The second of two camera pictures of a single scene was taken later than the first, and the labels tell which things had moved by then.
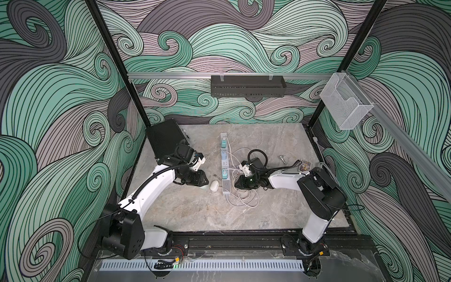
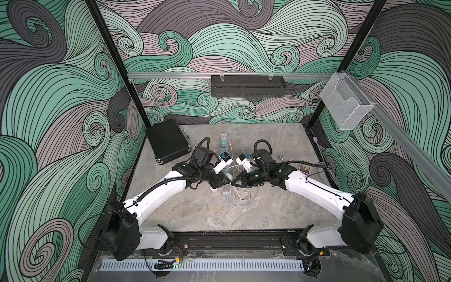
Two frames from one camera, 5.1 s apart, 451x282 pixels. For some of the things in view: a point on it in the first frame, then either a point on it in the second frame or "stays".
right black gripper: [241, 181] stays
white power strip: [225, 173] stays
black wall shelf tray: [248, 86] stays
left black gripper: [197, 181] to [218, 180]
